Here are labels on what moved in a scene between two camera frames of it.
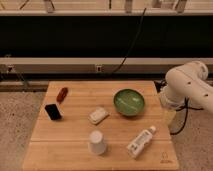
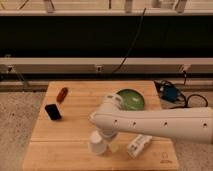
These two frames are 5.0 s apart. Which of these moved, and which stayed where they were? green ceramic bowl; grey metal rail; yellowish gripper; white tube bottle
Moved: yellowish gripper
Stayed: white tube bottle; green ceramic bowl; grey metal rail
